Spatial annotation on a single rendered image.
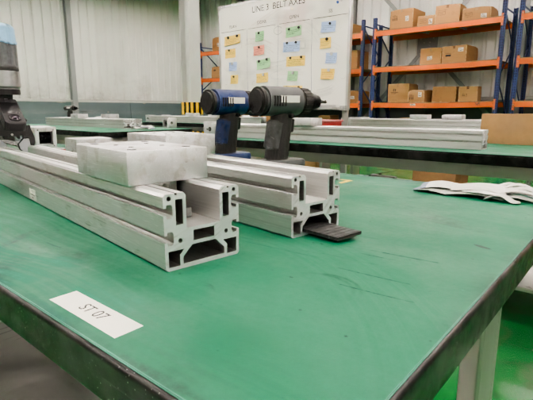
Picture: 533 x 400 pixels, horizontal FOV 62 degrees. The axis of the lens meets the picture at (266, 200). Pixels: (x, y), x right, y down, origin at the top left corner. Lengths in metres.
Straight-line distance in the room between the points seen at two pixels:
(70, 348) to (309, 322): 0.19
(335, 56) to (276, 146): 2.98
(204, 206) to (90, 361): 0.24
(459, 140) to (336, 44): 1.98
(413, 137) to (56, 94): 11.99
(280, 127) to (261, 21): 3.50
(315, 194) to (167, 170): 0.23
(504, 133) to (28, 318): 2.35
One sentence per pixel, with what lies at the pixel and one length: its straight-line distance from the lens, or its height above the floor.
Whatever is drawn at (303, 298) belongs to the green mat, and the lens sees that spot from 0.42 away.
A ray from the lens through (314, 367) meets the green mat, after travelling 0.32.
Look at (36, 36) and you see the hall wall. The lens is 13.42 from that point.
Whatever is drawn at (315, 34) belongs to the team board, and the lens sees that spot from 4.02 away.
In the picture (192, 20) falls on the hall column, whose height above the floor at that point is 2.67.
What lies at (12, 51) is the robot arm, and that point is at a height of 1.09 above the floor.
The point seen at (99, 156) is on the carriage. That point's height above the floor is 0.89.
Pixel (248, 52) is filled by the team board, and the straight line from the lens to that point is 4.47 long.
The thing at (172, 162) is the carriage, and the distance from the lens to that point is 0.56.
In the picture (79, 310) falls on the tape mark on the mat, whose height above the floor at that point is 0.78.
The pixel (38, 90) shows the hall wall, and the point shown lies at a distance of 13.31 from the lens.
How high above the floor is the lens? 0.95
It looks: 12 degrees down
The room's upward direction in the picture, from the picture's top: straight up
